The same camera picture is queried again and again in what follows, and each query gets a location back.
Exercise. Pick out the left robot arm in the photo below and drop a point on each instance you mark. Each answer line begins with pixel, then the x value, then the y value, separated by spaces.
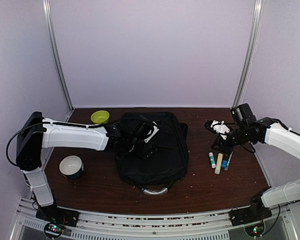
pixel 42 133

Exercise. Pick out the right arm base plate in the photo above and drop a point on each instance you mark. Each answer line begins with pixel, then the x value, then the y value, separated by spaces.
pixel 247 215

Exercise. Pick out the black student backpack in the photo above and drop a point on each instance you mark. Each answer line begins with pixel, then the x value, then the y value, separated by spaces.
pixel 153 176

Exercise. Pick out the white green glue stick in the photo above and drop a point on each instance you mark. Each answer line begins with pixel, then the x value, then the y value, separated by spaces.
pixel 212 160

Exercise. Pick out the right aluminium frame post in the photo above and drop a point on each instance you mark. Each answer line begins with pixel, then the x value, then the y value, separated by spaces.
pixel 250 51

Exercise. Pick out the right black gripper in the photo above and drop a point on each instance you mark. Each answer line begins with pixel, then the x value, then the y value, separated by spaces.
pixel 224 148

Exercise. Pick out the green plastic bowl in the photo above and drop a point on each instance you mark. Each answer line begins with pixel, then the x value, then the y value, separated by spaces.
pixel 100 117

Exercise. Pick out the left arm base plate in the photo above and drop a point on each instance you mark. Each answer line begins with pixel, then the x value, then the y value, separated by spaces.
pixel 58 215

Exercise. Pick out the right round circuit board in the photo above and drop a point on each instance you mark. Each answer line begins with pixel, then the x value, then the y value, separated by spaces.
pixel 255 230

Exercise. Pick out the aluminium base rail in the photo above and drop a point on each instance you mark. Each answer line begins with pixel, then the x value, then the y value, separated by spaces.
pixel 210 225

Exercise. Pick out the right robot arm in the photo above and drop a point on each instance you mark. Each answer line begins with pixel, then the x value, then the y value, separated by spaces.
pixel 267 130

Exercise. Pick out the black white pen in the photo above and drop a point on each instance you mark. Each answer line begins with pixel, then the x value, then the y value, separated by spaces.
pixel 228 161

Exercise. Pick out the blue black marker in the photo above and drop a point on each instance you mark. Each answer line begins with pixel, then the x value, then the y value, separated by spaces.
pixel 224 163

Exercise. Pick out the left aluminium frame post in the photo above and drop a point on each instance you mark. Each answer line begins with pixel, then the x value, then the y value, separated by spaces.
pixel 46 4

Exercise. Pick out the cream yellow highlighter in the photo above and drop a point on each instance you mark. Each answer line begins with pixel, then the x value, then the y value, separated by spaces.
pixel 218 164

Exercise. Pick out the aluminium frame post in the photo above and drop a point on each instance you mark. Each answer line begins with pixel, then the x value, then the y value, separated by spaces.
pixel 46 4
pixel 250 51

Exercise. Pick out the left round circuit board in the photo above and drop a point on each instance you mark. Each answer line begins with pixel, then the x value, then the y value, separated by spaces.
pixel 53 230

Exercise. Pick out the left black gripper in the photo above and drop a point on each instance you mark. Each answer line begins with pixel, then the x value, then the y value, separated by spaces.
pixel 147 151

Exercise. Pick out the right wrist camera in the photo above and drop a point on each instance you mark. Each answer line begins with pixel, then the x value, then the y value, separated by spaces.
pixel 217 127

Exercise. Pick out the round circuit board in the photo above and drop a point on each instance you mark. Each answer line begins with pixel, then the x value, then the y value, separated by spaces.
pixel 255 230
pixel 53 230

